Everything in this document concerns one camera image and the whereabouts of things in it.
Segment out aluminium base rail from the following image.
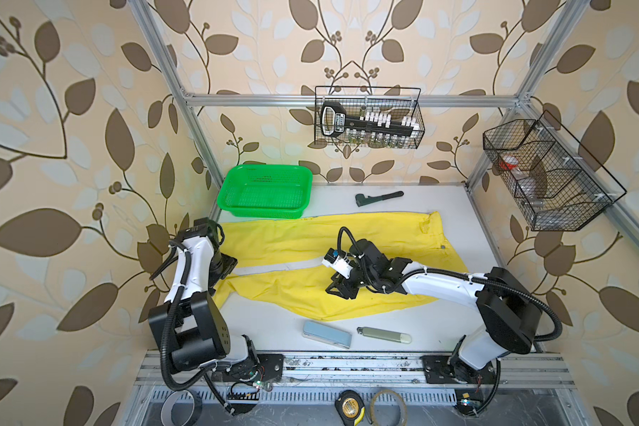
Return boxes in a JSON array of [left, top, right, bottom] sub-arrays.
[[134, 349, 576, 389]]

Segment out side wire basket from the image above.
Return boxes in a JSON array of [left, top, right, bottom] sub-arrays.
[[483, 110, 627, 232]]

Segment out back wire basket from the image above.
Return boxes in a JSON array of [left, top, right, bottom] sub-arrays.
[[314, 85, 425, 150]]

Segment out yellow black tape measure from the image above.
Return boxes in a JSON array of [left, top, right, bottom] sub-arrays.
[[334, 390, 366, 426]]

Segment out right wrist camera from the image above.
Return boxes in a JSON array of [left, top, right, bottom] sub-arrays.
[[322, 250, 353, 279]]

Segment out yellow trousers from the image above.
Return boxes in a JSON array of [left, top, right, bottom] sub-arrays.
[[213, 212, 467, 321]]

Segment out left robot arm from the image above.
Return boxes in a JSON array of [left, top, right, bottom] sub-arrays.
[[147, 218, 263, 392]]

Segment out dark green pipe wrench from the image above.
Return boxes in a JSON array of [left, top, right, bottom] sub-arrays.
[[355, 191, 404, 208]]

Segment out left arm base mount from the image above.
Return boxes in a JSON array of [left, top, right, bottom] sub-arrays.
[[211, 353, 285, 383]]

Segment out brown ring band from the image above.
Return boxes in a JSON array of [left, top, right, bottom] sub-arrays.
[[367, 389, 408, 426]]

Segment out blue grey sharpening block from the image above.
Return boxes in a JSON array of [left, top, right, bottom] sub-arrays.
[[303, 321, 353, 349]]

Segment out black tape roll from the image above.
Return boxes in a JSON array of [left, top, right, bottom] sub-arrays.
[[160, 390, 202, 426]]

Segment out black tool in basket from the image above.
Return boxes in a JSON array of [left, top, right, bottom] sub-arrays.
[[318, 101, 420, 138]]

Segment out red capped jar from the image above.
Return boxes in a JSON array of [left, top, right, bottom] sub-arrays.
[[498, 155, 519, 172]]

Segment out green plastic basket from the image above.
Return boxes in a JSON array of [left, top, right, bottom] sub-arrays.
[[218, 164, 313, 219]]

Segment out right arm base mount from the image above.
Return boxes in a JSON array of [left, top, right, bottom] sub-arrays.
[[421, 355, 497, 386]]

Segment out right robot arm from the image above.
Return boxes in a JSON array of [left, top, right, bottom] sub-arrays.
[[322, 239, 563, 373]]

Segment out pale green utility knife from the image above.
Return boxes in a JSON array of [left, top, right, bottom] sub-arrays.
[[357, 327, 412, 344]]

